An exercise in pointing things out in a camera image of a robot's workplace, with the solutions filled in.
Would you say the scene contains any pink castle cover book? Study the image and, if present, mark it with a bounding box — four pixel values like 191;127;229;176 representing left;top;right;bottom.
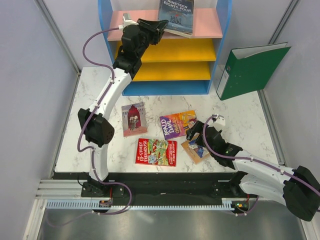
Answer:
121;102;148;137

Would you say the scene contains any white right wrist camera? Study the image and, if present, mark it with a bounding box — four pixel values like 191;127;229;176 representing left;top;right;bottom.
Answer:
211;114;226;128

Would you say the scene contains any green lever arch binder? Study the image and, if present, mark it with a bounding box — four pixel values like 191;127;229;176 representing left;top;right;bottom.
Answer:
216;42;291;101

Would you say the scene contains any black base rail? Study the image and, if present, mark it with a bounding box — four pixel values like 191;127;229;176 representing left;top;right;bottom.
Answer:
53;172;256;206

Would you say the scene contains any blue shelf unit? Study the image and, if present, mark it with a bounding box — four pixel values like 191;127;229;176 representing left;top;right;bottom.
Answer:
97;0;233;97

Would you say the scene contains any light blue cable duct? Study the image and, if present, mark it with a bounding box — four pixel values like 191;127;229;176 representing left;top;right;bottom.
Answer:
45;198;236;211

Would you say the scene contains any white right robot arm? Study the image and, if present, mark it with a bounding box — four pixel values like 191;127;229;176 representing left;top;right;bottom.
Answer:
186;120;320;222

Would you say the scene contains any tan Othello book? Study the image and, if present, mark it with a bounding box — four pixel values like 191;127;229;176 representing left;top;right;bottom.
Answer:
181;133;211;164

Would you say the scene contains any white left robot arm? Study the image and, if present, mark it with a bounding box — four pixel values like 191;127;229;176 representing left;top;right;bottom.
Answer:
77;18;169;197

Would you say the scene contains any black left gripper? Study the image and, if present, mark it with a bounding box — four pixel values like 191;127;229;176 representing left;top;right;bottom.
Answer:
137;18;170;59

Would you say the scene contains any red treehouse book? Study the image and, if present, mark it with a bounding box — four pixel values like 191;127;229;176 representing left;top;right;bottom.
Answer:
135;138;178;167

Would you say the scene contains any dark blue 1984 book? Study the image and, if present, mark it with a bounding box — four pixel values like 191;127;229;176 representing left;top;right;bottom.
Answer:
157;0;195;38

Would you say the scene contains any orange Roald Dahl book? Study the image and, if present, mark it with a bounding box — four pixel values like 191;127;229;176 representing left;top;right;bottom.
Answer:
159;110;197;140

